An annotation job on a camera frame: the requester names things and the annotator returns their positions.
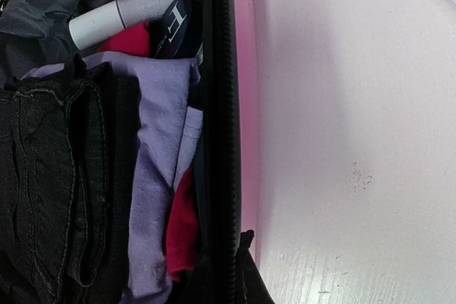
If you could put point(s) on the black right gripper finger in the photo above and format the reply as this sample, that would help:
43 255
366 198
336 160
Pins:
249 285

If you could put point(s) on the lilac purple shirt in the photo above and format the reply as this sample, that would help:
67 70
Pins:
168 133

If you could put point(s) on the pink hard-shell kids suitcase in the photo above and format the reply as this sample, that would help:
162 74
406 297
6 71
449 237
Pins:
35 33

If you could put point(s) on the black denim jeans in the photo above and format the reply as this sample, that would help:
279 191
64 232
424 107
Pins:
68 151

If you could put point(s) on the red garment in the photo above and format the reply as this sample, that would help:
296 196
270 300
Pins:
182 234

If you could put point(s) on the dark round cosmetic compact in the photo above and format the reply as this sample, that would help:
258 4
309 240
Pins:
178 33

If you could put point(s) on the white cosmetic tube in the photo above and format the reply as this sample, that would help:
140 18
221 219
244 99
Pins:
106 21

